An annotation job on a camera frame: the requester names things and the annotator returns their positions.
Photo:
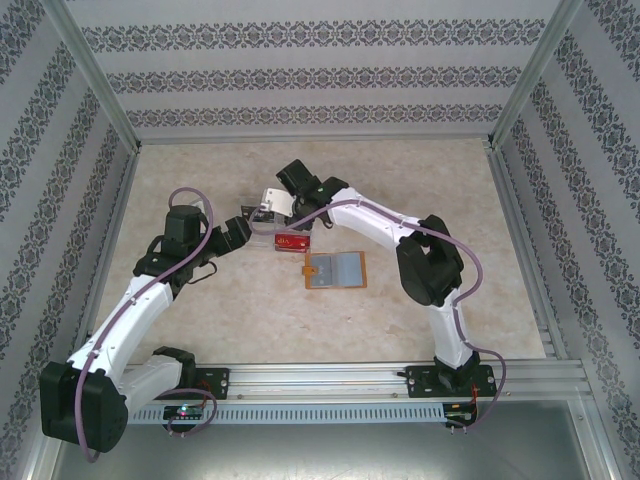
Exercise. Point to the clear plastic organizer tray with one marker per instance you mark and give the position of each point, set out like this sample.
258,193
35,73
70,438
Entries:
260,241

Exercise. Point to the orange card holder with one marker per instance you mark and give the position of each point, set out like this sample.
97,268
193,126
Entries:
345,270

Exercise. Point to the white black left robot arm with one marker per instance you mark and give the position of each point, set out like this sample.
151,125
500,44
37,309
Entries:
142,320

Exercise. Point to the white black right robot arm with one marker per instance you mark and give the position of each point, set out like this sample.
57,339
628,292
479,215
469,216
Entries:
370,225

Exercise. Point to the black VIP card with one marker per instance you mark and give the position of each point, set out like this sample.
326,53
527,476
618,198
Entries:
252,215

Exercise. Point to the red VIP card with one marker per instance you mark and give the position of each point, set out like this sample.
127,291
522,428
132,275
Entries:
292,243

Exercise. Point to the small green circuit board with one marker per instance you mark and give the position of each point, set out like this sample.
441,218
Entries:
460,415
185,412

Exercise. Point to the grey metal panel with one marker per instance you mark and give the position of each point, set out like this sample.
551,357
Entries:
320,455

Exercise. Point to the aluminium wall foot rail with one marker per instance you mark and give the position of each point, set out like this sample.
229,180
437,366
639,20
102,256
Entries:
320,139

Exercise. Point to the aluminium side rail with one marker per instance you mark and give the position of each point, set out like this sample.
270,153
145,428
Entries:
111,250
532,250

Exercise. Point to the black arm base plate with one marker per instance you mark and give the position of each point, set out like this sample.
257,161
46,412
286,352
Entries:
220,385
417,382

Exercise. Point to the long aluminium base rail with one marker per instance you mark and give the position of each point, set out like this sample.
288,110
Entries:
320,380

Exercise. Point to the aluminium frame post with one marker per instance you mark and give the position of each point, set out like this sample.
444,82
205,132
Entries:
531,75
100,75

